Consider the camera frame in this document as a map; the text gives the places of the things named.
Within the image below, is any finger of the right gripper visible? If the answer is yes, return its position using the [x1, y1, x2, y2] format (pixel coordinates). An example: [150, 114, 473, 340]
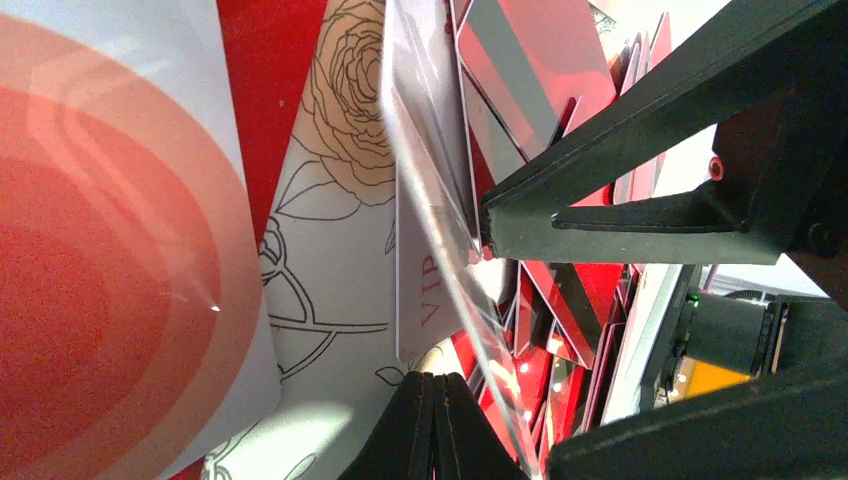
[482, 1, 847, 264]
[547, 360, 847, 479]

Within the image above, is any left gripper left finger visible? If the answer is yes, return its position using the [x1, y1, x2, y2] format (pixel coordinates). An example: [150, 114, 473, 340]
[339, 372, 434, 480]

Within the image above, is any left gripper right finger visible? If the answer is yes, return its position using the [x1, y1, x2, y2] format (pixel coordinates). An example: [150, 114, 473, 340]
[433, 373, 527, 479]

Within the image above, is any white card with red print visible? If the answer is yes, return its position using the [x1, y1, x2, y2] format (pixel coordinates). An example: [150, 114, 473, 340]
[378, 0, 551, 480]

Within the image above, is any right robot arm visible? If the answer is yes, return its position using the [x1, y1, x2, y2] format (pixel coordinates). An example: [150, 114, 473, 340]
[482, 1, 847, 479]

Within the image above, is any pile of red cards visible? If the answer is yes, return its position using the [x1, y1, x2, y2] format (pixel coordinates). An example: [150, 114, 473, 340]
[168, 0, 697, 480]

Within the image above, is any white card with red circle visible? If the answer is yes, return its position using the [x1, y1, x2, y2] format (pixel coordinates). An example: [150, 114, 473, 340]
[1, 1, 280, 479]

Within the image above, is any floral patterned table mat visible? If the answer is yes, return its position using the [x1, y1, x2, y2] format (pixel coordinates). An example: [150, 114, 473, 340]
[202, 1, 452, 479]

